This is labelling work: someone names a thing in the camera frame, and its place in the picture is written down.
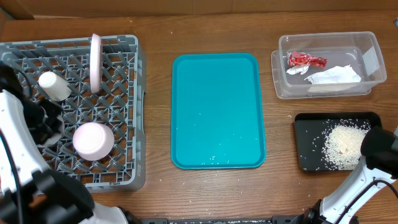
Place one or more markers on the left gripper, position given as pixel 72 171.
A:
pixel 55 110

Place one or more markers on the white paper cup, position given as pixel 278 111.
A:
pixel 54 86

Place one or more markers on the small white plate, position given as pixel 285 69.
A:
pixel 93 141

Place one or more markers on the large white plate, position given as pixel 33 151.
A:
pixel 96 53

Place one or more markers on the red snack wrapper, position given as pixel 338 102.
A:
pixel 301 59

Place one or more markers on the small torn white tissue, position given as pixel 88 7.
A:
pixel 301 69

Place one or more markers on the large white tissue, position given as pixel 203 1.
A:
pixel 335 75

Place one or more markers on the grey ceramic bowl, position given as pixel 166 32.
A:
pixel 56 136

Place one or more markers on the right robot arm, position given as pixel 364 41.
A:
pixel 376 169

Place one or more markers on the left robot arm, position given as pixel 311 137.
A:
pixel 32 191

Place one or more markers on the grey plastic dish rack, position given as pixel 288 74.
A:
pixel 118 104

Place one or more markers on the teal plastic serving tray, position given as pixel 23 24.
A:
pixel 217 119

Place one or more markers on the black plastic tray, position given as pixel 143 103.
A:
pixel 311 137

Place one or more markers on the pile of white rice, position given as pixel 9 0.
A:
pixel 343 146

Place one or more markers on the clear plastic bin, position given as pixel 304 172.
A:
pixel 358 49

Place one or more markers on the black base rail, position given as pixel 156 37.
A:
pixel 279 219

